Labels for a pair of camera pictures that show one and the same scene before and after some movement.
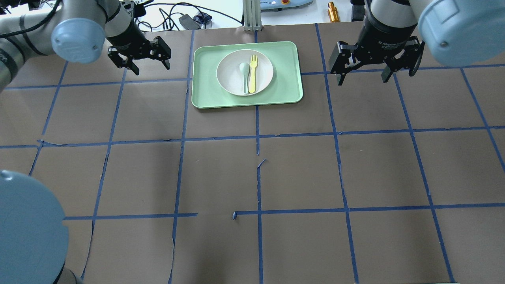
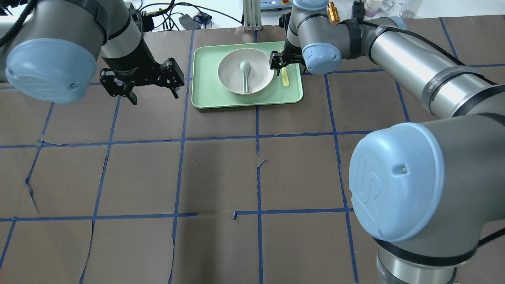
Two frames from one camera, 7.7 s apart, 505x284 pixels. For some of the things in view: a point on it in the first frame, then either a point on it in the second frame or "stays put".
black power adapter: (189, 23) stays put
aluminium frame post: (251, 12) stays put
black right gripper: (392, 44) -> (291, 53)
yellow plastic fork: (251, 83) -> (285, 79)
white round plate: (230, 77) stays put
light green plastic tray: (285, 86) stays put
